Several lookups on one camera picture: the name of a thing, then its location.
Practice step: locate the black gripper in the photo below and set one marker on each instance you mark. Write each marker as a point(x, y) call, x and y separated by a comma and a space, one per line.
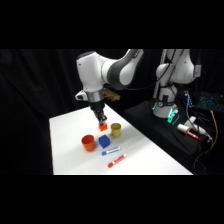
point(97, 107)

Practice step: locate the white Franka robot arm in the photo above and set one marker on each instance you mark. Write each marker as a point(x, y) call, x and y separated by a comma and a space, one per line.
point(91, 71)

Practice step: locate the small orange cube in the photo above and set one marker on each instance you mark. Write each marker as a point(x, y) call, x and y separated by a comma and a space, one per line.
point(103, 127)

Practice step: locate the blue cube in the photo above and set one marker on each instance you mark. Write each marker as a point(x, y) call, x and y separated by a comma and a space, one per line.
point(104, 141)

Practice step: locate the yellow cup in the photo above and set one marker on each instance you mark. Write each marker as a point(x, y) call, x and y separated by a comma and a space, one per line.
point(116, 130)

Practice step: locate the orange cup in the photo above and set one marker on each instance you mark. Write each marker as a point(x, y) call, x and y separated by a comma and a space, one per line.
point(88, 143)

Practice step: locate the blue capped white marker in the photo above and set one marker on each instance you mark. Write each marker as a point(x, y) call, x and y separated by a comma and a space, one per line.
point(111, 150)

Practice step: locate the red capped white marker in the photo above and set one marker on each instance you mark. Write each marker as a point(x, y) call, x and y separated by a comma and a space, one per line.
point(116, 160)

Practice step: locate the black robot stand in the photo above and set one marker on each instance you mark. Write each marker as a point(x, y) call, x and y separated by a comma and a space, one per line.
point(156, 128)

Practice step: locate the black curtain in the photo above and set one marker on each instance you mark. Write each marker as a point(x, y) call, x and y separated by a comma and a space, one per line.
point(33, 100)

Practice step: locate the white cylinder roll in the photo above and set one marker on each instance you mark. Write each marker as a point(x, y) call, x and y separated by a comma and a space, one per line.
point(182, 128)

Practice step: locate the blue lit device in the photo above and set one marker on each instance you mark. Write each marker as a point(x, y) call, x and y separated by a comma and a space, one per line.
point(188, 99)

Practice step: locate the red marker with white tip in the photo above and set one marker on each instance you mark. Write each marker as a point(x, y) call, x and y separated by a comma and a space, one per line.
point(192, 135)

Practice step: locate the blue backlit keyboard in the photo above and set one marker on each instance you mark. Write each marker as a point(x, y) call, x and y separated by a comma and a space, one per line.
point(210, 101)

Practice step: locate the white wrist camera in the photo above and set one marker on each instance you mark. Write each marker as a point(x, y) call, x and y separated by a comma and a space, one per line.
point(80, 95)

